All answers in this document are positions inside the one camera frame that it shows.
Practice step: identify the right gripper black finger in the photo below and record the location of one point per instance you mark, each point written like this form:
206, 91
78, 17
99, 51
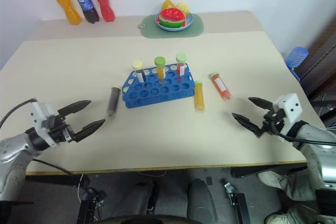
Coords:
262, 102
248, 124

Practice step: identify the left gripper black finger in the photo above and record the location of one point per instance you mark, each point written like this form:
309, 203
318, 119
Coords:
74, 106
89, 129

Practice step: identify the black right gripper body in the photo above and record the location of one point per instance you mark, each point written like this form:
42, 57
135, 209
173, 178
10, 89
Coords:
273, 120

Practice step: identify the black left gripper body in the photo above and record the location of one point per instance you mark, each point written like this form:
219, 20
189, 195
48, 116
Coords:
61, 132

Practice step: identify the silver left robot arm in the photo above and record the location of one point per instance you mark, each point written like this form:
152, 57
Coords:
13, 155

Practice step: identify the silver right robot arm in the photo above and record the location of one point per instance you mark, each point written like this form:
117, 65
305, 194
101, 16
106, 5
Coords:
320, 162

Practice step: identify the dark liquid tube grey cap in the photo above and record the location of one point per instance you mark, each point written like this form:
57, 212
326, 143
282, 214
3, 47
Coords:
113, 102

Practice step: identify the red liquid tube green cap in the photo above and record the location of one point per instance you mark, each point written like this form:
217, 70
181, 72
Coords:
180, 64
221, 86

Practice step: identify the orange liquid tube green cap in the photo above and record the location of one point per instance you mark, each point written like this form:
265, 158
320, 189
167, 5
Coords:
160, 68
199, 98

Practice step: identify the dark liquid tube yellow cap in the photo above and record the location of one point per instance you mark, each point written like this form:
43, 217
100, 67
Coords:
139, 73

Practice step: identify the blue test tube rack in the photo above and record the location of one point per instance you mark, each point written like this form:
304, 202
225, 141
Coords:
157, 93

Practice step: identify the blue stacked cups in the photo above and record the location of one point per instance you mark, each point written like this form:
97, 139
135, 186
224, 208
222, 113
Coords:
296, 57

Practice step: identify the black metal stand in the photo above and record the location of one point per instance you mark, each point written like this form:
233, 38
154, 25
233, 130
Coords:
90, 203

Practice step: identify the dark wooden cabinet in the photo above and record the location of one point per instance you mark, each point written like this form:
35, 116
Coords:
321, 58

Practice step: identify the grey trouser leg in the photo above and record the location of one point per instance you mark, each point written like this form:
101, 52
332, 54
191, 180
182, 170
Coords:
302, 190

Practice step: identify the green cutting board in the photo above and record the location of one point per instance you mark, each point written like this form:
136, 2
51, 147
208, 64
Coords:
198, 26

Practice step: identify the light blue plate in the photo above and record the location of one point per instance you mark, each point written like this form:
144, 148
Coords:
170, 28

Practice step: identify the toy pale yellow fruit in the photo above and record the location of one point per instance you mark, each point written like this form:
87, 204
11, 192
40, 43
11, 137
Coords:
184, 8

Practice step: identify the toy watermelon slice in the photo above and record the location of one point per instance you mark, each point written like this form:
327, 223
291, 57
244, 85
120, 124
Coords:
172, 18

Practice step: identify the toy orange yellow fruit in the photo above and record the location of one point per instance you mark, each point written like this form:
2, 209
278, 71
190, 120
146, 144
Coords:
167, 5

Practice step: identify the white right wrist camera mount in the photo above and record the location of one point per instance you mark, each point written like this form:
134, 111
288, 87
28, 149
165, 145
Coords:
290, 108

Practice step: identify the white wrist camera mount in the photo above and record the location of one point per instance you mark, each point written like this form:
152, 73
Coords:
39, 111
290, 108

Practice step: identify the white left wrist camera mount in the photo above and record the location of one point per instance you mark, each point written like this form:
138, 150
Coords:
39, 111

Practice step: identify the black table frame bar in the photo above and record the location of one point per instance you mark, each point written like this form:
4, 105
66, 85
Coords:
262, 171

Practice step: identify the black metal bracket with caster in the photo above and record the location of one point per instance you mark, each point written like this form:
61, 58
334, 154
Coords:
237, 203

